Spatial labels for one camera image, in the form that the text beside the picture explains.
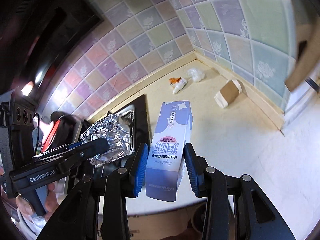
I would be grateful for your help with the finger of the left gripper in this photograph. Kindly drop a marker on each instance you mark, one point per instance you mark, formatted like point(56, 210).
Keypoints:
point(72, 161)
point(90, 149)

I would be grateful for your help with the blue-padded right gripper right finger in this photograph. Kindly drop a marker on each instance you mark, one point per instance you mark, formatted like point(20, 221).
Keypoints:
point(255, 215)

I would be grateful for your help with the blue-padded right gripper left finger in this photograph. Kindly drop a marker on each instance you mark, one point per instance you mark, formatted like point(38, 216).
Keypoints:
point(98, 208)

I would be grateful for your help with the aluminium foil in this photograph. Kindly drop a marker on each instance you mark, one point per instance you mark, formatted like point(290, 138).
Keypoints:
point(119, 135)

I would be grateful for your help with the purple white carton box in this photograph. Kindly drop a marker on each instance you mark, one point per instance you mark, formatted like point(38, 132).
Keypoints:
point(165, 166)

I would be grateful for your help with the round cream trash bin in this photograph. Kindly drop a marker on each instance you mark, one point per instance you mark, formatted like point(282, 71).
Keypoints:
point(197, 220)

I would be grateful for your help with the person's left hand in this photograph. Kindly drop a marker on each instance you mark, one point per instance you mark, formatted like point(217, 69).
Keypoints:
point(51, 204)

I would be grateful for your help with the black gas stove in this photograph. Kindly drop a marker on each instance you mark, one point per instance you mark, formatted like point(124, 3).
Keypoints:
point(68, 128)

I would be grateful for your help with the orange wrapper scrap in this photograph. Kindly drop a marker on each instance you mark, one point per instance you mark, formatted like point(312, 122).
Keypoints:
point(174, 80)

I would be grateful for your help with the clear plastic bag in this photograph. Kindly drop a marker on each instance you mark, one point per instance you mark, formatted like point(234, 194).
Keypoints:
point(195, 74)

